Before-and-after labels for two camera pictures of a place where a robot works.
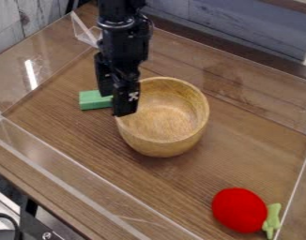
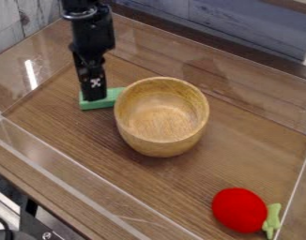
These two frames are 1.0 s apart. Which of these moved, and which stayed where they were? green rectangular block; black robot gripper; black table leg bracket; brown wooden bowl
Moved: black robot gripper
Stayed: green rectangular block; black table leg bracket; brown wooden bowl
